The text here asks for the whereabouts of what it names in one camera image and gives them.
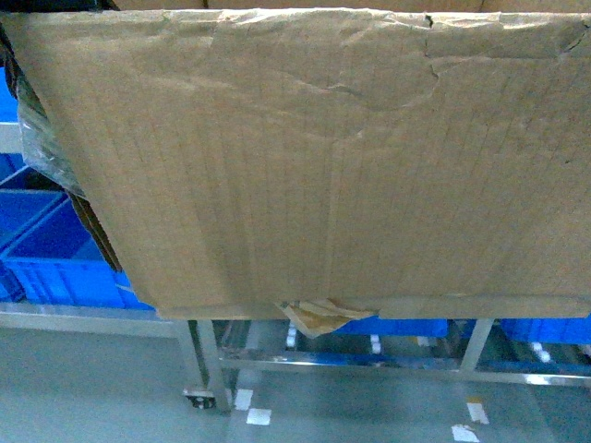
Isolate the large cardboard box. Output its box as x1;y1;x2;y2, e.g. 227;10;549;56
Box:
1;1;590;332

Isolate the blue plastic bin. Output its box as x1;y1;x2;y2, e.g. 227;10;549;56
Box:
334;317;448;338
1;200;153;311
500;317;590;345

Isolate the steel shelf frame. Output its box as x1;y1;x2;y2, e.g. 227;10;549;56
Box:
1;304;590;412

